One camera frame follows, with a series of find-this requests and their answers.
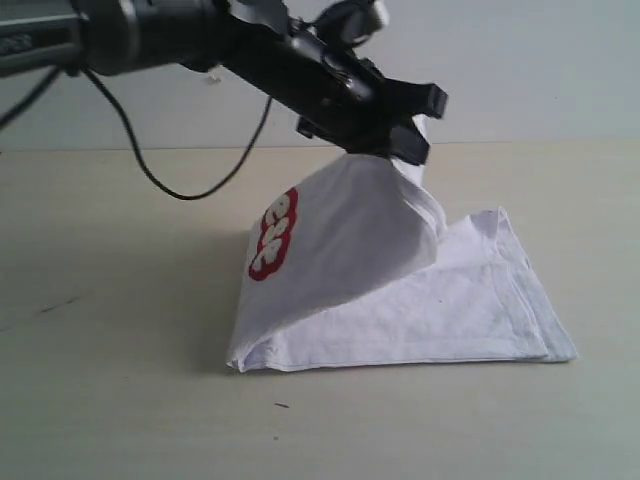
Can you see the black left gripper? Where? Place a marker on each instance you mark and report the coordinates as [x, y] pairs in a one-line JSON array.
[[336, 94]]

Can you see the white t-shirt red Chinese patch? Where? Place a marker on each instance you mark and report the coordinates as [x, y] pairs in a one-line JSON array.
[[357, 265]]

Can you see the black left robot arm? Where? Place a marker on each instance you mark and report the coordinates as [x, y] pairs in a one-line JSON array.
[[117, 37]]

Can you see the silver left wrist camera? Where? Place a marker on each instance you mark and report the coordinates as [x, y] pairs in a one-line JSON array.
[[350, 24]]

